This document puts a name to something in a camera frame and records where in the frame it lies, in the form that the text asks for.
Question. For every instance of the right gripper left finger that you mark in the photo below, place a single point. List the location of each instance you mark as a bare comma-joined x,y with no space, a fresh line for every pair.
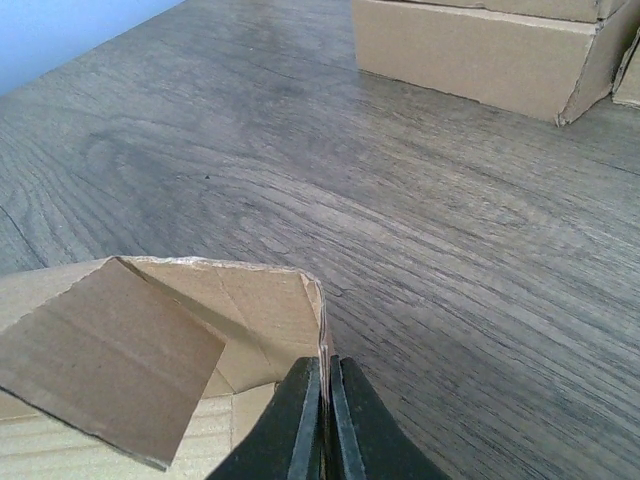
285,441

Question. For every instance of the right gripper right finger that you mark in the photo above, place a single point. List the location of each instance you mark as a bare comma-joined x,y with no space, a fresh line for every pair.
365,440

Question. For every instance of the cardboard box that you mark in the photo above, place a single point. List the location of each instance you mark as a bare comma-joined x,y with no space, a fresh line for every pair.
137,367

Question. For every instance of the bottom large folded box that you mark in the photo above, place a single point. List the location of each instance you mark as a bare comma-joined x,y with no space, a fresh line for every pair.
549,60

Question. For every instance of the bottom small folded box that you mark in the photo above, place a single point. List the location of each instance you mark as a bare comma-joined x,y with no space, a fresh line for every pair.
626,88

